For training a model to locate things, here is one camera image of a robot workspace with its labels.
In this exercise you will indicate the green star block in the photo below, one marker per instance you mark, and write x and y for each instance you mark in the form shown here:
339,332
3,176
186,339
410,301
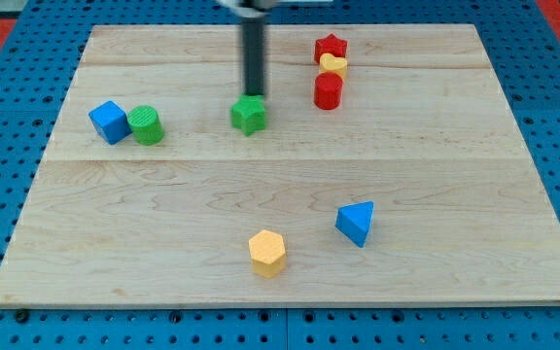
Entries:
248,114

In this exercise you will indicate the red star block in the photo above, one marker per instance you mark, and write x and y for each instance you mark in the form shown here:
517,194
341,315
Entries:
329,44

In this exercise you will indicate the blue cube block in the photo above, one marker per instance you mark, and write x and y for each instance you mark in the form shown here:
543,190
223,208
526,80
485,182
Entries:
110,122

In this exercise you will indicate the yellow hexagon block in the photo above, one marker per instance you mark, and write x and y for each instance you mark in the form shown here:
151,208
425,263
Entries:
267,253

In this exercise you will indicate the blue triangular prism block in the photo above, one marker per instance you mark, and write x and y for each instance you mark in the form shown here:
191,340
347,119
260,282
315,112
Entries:
354,221

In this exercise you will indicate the red cylinder block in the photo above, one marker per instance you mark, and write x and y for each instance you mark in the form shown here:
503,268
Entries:
327,91

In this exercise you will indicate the light wooden board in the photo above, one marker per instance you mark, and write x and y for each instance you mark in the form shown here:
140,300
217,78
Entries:
423,130

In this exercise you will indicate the yellow heart block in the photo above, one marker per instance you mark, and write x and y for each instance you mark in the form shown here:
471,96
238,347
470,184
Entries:
328,63

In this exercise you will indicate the green cylinder block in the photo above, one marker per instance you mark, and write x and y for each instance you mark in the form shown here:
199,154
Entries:
145,125

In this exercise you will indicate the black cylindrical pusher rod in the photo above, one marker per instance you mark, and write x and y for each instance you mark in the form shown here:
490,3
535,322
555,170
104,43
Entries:
252,39

